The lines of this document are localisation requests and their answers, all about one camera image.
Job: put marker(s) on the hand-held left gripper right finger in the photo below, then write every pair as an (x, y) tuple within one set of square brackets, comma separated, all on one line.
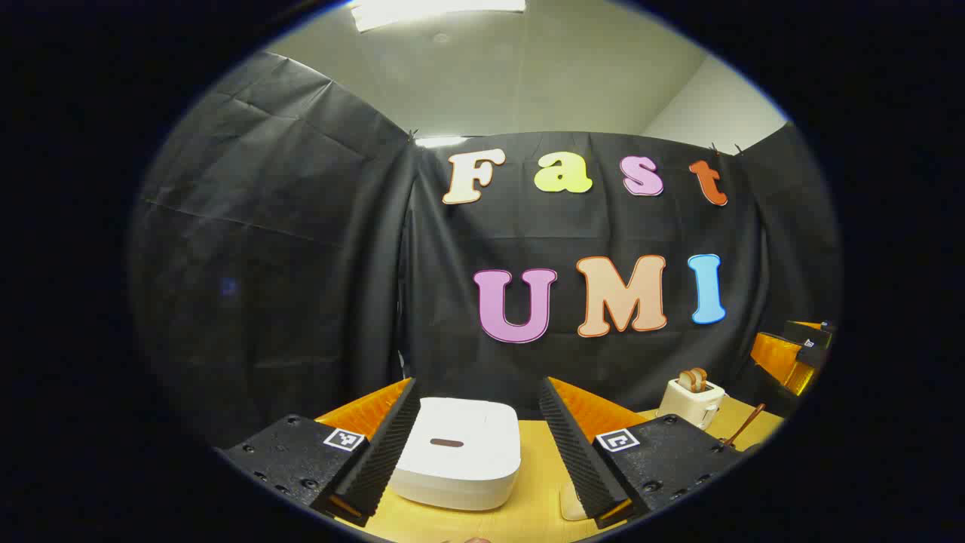
[(577, 452)]

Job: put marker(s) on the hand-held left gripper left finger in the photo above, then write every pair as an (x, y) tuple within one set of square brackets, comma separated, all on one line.
[(384, 452)]

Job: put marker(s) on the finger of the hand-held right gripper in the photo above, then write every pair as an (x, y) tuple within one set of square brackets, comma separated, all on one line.
[(810, 332), (776, 358)]

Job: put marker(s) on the brown wooden spoon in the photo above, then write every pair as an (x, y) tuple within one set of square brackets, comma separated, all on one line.
[(746, 424)]

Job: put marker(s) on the white rice cooker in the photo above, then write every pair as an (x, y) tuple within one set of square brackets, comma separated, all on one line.
[(467, 422)]

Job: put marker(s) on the clear chopstick holder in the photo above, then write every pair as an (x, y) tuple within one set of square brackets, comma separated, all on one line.
[(727, 443)]

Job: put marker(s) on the cream rounded container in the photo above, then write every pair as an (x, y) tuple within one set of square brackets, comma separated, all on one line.
[(573, 504)]

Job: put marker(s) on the brown toast slice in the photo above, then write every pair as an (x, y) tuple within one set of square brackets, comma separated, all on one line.
[(700, 377), (686, 379)]

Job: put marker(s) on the white toaster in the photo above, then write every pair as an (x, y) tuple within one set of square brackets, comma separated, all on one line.
[(690, 407)]

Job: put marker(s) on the black backdrop cloth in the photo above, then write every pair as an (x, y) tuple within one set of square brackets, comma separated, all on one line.
[(301, 264)]

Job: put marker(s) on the ceiling light panel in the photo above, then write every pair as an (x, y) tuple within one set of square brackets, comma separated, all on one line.
[(437, 11)]

